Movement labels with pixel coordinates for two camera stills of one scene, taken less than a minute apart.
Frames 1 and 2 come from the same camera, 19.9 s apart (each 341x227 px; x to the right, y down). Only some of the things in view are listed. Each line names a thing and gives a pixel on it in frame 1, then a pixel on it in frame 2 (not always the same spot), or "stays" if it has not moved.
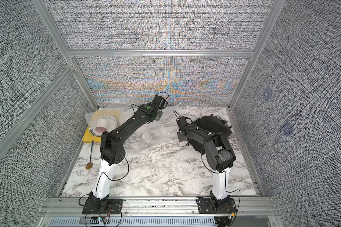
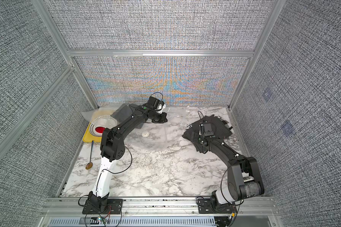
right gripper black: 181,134 -> 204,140
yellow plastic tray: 89,137 stays
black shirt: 213,125 stays
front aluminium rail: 73,206 stays
